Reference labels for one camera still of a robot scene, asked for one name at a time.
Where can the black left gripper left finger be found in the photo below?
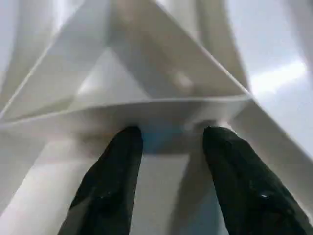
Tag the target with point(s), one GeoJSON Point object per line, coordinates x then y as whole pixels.
{"type": "Point", "coordinates": [110, 186]}

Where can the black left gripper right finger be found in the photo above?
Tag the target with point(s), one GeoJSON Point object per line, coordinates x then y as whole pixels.
{"type": "Point", "coordinates": [249, 191]}

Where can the white plastic table top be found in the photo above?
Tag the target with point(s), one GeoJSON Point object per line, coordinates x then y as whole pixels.
{"type": "Point", "coordinates": [146, 73]}

